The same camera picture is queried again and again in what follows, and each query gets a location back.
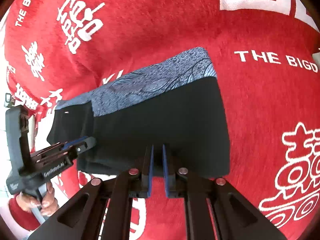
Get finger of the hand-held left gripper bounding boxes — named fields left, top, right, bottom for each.
left=31, top=136, right=89, bottom=155
left=60, top=137, right=97, bottom=159

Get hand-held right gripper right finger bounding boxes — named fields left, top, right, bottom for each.
left=162, top=144, right=288, bottom=240

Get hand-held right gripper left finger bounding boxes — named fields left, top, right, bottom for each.
left=27, top=144, right=154, bottom=240

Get black pants with blue trim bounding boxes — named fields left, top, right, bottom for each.
left=47, top=46, right=230, bottom=179

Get person's left forearm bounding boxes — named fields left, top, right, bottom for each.
left=7, top=195, right=44, bottom=232

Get person's left hand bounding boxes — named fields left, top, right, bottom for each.
left=16, top=180, right=60, bottom=217

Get red printed blanket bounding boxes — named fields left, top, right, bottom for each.
left=0, top=0, right=320, bottom=240

